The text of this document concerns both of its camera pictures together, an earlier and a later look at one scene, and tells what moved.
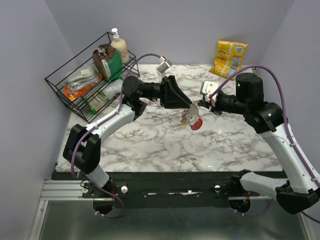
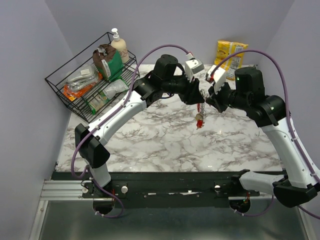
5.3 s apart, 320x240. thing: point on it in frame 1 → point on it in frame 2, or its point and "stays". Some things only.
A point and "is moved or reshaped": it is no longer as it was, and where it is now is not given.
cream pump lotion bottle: x=120 y=45 stays
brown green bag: x=109 y=62 stays
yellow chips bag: x=229 y=58 stays
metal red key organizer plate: x=196 y=122 is moved or reshaped
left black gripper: x=171 y=96 → x=192 y=95
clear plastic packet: x=83 y=77 stays
